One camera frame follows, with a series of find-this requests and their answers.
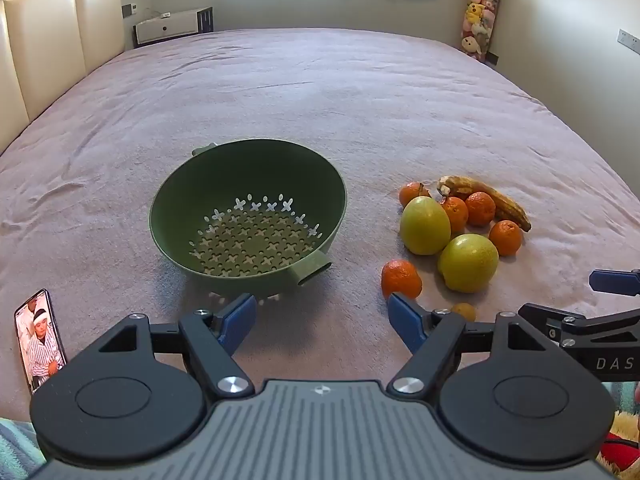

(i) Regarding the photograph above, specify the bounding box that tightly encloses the orange tangerine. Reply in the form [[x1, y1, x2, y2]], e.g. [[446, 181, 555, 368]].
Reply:
[[440, 196, 469, 233], [465, 191, 497, 227], [488, 220, 523, 257], [398, 181, 432, 209], [381, 259, 423, 301]]

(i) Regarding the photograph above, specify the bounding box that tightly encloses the brown-spotted ripe banana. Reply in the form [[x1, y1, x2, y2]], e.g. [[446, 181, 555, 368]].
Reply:
[[436, 175, 532, 233]]

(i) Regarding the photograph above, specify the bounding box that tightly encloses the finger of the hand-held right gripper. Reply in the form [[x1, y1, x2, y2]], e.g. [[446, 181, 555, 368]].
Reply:
[[518, 302, 640, 349], [589, 269, 640, 297]]

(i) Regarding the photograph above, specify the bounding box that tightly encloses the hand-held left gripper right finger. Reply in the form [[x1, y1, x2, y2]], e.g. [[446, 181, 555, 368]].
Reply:
[[387, 292, 554, 397]]

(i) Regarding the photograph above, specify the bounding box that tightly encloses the yellow fluffy cloth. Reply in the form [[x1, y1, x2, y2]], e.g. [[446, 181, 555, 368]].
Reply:
[[599, 409, 640, 477]]

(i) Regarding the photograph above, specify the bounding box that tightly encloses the smartphone with lit screen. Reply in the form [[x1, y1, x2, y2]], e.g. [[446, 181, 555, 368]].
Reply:
[[13, 288, 68, 395]]

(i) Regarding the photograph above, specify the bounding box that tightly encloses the cream padded headboard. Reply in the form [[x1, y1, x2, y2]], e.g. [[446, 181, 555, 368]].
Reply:
[[0, 0, 124, 156]]

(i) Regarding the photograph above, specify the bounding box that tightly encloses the green perforated colander bowl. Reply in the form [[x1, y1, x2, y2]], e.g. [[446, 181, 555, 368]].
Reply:
[[149, 141, 348, 295]]

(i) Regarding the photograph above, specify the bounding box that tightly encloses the plush toy hanging organizer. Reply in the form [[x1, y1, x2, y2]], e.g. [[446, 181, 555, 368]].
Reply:
[[460, 0, 506, 63]]

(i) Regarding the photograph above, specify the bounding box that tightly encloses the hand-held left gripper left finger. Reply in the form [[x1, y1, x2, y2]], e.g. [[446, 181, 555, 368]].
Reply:
[[97, 293, 258, 398]]

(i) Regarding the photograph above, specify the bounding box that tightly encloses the striped teal cloth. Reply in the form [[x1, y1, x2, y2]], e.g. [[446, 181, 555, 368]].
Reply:
[[0, 417, 48, 480], [601, 381, 637, 412]]

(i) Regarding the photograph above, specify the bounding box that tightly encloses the white low cabinet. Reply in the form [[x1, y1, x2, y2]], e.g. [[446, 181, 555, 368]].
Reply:
[[133, 7, 215, 45]]

